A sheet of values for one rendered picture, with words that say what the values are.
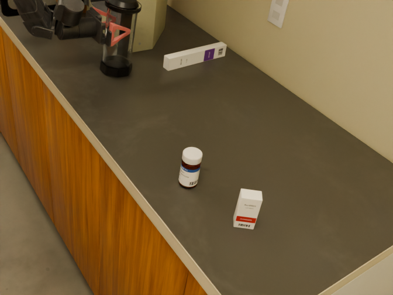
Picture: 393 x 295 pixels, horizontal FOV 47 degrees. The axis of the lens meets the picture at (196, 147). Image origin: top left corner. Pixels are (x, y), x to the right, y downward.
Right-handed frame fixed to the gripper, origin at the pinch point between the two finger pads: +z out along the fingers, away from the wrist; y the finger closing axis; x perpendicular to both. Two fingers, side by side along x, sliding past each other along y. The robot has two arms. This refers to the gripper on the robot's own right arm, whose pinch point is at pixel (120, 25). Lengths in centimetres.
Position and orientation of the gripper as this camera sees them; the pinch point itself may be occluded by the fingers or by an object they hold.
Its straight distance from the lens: 144.3
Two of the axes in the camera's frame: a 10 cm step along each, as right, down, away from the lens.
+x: -2.0, 7.9, 5.8
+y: -5.8, -5.7, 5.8
